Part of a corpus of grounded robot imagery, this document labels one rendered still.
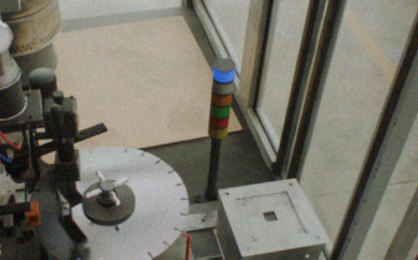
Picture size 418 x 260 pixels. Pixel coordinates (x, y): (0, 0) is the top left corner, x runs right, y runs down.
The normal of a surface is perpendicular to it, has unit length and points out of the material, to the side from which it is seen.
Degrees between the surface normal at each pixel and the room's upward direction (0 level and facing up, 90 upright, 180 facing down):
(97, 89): 0
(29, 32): 90
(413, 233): 90
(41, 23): 90
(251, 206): 0
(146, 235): 0
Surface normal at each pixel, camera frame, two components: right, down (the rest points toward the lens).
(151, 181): -0.02, -0.71
